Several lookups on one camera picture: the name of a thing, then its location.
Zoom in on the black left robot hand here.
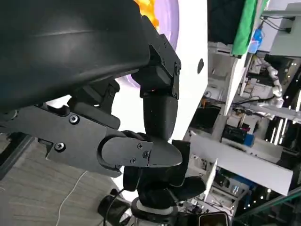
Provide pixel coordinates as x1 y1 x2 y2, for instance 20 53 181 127
0 0 183 178

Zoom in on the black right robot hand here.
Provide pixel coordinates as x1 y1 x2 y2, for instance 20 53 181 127
123 139 208 208

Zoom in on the orange white toy bread roll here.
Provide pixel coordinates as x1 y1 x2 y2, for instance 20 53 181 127
133 0 161 27

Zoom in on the white workshop desk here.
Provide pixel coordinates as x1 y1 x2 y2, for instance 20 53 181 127
189 130 294 196

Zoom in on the lilac plate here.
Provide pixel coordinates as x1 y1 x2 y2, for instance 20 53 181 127
114 0 181 89

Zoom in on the blue plastic box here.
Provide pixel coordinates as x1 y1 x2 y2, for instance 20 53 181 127
248 28 266 54

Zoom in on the green cloth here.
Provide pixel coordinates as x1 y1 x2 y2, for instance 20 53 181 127
231 0 269 57

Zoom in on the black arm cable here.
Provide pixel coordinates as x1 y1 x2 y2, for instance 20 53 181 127
97 188 131 226

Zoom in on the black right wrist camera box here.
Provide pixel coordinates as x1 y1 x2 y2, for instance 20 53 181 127
198 211 233 226

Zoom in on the white floor cable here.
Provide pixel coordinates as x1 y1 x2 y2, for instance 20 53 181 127
57 170 88 226

